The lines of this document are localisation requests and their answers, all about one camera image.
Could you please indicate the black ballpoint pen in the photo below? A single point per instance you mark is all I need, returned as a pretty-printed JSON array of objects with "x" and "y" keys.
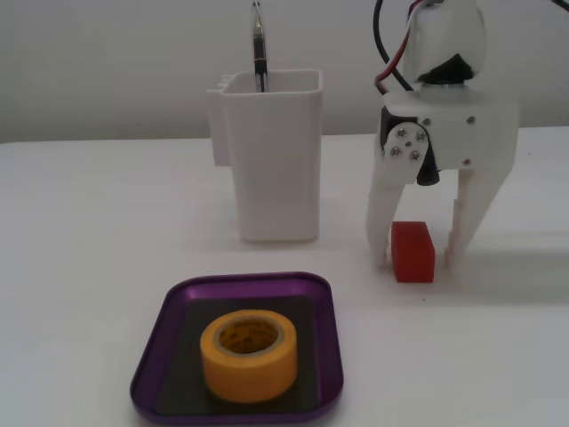
[{"x": 259, "y": 53}]

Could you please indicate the purple metal tray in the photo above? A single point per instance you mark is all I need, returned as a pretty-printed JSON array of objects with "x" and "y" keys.
[{"x": 149, "y": 360}]

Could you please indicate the white plastic pen holder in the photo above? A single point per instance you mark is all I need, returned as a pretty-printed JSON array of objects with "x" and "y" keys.
[{"x": 275, "y": 178}]

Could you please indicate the red cube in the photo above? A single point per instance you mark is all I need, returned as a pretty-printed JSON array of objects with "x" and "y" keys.
[{"x": 413, "y": 253}]

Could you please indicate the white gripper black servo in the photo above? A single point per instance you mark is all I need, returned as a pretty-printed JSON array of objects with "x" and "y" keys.
[{"x": 453, "y": 133}]

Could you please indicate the yellow masking tape roll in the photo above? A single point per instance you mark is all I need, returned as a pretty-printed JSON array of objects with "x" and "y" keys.
[{"x": 249, "y": 378}]

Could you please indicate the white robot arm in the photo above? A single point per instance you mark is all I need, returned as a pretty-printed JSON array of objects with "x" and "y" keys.
[{"x": 444, "y": 35}]

